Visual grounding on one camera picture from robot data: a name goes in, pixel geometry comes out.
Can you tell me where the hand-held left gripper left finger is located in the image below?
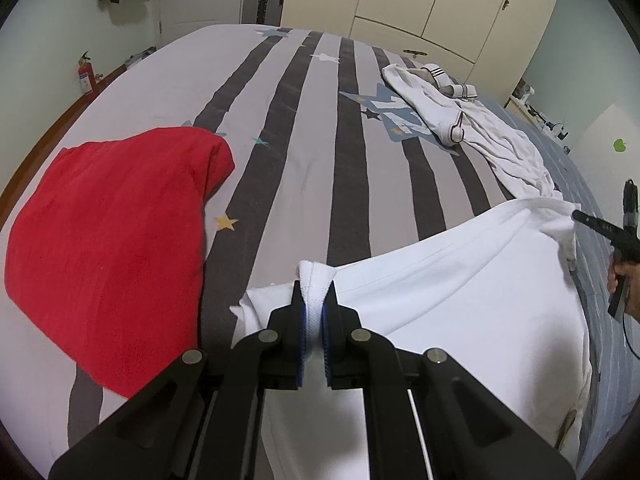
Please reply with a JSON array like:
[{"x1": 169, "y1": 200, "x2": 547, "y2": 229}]
[{"x1": 48, "y1": 280, "x2": 306, "y2": 480}]

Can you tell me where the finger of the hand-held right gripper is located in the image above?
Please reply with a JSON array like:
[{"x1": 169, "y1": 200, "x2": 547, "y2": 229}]
[{"x1": 571, "y1": 209, "x2": 621, "y2": 243}]

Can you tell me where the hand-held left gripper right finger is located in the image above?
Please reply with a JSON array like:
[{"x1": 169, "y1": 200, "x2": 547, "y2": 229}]
[{"x1": 322, "y1": 281, "x2": 577, "y2": 480}]

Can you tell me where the white polo shirt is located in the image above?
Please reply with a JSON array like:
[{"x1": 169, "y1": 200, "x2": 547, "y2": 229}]
[{"x1": 230, "y1": 197, "x2": 593, "y2": 480}]

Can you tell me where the person's right hand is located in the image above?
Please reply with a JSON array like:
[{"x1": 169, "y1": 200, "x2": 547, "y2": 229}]
[{"x1": 606, "y1": 255, "x2": 640, "y2": 317}]

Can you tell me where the white headboard with green apples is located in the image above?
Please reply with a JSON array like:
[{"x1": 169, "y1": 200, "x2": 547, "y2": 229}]
[{"x1": 570, "y1": 102, "x2": 640, "y2": 241}]

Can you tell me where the white garment with striped trim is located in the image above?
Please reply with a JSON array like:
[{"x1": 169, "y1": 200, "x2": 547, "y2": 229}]
[{"x1": 382, "y1": 63, "x2": 583, "y2": 201}]

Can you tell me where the white nightstand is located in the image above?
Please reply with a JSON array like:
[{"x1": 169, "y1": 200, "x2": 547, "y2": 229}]
[{"x1": 502, "y1": 95, "x2": 576, "y2": 156}]

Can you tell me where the bed with striped star sheet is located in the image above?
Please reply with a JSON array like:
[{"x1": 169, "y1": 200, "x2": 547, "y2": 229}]
[{"x1": 0, "y1": 24, "x2": 640, "y2": 480}]

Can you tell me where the red folded garment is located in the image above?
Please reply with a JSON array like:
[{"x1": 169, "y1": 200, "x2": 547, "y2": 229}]
[{"x1": 4, "y1": 127, "x2": 236, "y2": 400}]

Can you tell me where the cream wardrobe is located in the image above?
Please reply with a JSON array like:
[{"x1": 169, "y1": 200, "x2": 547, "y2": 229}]
[{"x1": 279, "y1": 0, "x2": 568, "y2": 98}]

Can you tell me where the red fire extinguisher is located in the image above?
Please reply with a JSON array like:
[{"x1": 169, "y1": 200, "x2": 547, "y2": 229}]
[{"x1": 76, "y1": 51, "x2": 97, "y2": 96}]

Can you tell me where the grey ribbed suitcase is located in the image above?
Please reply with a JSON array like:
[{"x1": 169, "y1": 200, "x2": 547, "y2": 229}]
[{"x1": 241, "y1": 0, "x2": 288, "y2": 26}]

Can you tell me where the black cable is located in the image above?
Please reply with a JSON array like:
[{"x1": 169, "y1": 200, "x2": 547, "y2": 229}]
[{"x1": 621, "y1": 316, "x2": 640, "y2": 358}]

